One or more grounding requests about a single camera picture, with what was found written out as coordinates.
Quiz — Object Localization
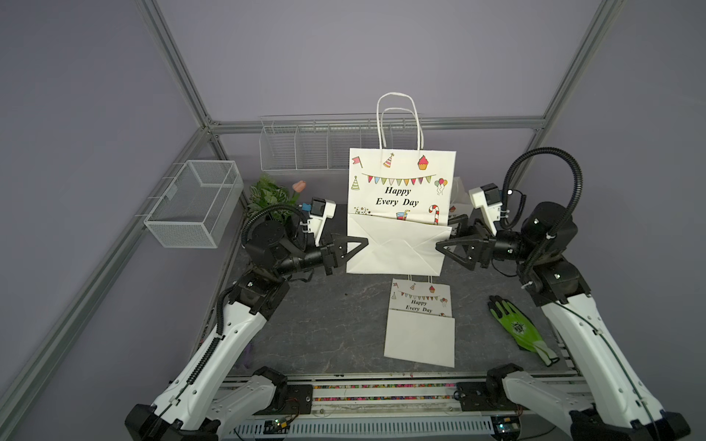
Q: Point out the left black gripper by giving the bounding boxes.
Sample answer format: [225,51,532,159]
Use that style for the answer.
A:
[275,230,367,277]

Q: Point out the white party paper bag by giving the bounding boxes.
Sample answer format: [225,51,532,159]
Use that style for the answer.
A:
[384,279,455,368]

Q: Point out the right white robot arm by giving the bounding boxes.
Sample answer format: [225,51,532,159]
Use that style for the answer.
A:
[436,202,691,440]

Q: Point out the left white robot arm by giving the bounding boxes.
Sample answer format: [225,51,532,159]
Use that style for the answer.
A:
[125,220,369,440]

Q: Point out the pink artificial tulip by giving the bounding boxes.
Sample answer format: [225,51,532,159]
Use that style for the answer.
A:
[292,180,306,193]

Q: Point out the green artificial plant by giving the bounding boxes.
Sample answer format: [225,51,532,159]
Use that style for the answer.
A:
[247,174,300,220]

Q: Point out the green black work glove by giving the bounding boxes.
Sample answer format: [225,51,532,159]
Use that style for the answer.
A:
[487,296,560,367]

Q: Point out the purple small toy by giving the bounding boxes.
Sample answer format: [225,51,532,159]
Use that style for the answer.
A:
[242,343,254,369]

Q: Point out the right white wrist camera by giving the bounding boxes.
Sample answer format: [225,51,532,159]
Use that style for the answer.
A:
[469,184,502,236]

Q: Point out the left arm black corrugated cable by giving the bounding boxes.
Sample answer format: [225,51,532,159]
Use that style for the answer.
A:
[241,204,310,249]

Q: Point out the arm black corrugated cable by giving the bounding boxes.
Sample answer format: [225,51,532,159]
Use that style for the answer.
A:
[500,147,584,260]
[241,204,310,249]

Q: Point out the white wire wall shelf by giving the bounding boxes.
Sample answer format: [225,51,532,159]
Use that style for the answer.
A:
[259,110,419,171]

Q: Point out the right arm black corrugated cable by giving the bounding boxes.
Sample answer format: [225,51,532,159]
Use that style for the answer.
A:
[500,147,584,260]

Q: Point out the white wire mesh basket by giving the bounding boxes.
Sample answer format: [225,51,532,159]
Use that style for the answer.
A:
[143,160,244,249]

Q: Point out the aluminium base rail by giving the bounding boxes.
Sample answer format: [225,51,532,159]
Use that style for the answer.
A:
[221,375,592,440]

